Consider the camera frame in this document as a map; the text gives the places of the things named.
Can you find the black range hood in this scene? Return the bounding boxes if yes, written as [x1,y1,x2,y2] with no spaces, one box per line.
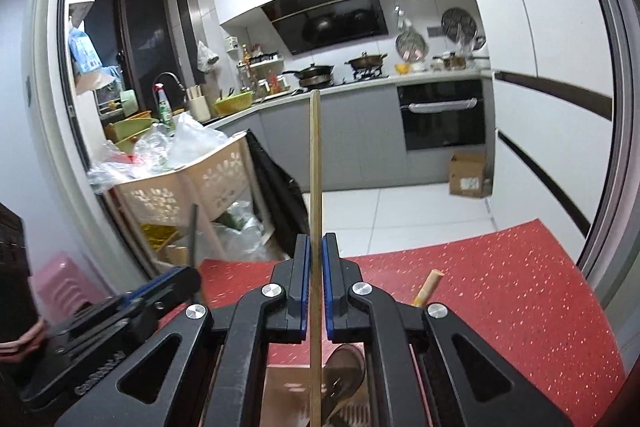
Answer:
[260,0,390,56]

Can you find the dark window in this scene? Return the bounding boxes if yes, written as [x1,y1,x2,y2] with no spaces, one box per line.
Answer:
[95,0,178,108]

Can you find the pink plastic stool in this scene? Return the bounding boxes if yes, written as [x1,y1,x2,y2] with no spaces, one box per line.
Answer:
[32,251,91,323]

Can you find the grey base cabinets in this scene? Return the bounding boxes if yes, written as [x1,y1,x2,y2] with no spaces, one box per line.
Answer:
[210,79,496,192]

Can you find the small steel pot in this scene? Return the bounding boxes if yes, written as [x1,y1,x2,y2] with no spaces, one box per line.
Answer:
[432,52,488,72]

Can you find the crumpled clear plastic bag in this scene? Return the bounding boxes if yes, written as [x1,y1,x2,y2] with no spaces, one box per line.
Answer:
[87,142,138,195]

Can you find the black kitchen faucet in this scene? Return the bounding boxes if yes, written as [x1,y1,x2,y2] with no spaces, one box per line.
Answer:
[152,72,187,105]

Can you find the beige utensil holder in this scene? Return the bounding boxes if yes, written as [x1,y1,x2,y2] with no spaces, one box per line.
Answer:
[262,342,381,427]

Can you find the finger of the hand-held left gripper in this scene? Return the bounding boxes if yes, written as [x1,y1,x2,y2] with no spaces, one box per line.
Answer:
[122,264,203,325]

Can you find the dark ribbed cloth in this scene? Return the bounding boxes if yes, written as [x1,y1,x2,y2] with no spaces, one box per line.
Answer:
[0,202,41,338]

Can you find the clear plastic bag pile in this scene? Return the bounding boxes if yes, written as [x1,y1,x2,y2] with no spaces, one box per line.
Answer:
[132,112,231,172]

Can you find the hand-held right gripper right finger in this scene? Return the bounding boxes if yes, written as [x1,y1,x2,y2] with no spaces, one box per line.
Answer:
[323,232,575,427]

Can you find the spice rack with bottles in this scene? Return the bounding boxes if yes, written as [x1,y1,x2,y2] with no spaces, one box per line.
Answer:
[236,44,291,100]

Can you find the black wok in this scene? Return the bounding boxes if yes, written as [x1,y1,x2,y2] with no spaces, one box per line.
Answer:
[281,63,335,88]

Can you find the plain wooden chopstick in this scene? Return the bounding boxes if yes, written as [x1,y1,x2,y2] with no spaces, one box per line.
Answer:
[309,90,323,427]

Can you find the beige knife block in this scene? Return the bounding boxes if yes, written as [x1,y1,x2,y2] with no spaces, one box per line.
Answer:
[186,84,211,120]

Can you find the hanging white plastic bag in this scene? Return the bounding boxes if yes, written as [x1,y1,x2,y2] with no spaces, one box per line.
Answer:
[196,40,220,74]

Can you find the green plastic basin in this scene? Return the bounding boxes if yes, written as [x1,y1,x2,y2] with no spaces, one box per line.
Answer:
[104,117,153,148]

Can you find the dark round steamer rack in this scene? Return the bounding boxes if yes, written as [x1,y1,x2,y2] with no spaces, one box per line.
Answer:
[441,7,478,42]

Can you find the blue printed bag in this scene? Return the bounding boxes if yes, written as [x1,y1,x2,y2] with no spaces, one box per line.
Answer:
[67,27,103,75]

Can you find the yellow patterned chopstick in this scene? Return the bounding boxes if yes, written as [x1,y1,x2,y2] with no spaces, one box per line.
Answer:
[411,269,444,309]

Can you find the beige storage cart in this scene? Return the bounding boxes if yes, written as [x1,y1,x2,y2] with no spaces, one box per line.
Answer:
[112,132,261,278]

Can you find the yellow green colander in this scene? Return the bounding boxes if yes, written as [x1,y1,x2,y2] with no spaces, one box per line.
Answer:
[212,90,255,118]

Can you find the black hanging cloth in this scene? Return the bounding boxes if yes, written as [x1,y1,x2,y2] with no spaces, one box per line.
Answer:
[246,129,311,258]

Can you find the silver round steamer rack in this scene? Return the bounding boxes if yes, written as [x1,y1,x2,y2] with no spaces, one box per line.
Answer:
[395,31,430,62]

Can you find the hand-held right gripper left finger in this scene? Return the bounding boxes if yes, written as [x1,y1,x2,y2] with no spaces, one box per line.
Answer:
[55,233,309,427]

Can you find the cardboard box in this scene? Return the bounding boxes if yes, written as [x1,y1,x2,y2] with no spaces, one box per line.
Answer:
[448,152,491,198]

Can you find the person's left hand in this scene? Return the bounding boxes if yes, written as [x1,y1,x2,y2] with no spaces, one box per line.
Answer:
[0,319,48,363]

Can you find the dark cooking pot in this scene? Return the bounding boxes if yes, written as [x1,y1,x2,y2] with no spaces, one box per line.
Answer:
[345,52,388,72]

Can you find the white tall cabinet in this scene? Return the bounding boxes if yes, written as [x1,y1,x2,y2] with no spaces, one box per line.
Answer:
[420,0,616,253]

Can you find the black built-in oven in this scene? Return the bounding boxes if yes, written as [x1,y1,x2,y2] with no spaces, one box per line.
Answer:
[397,80,486,152]

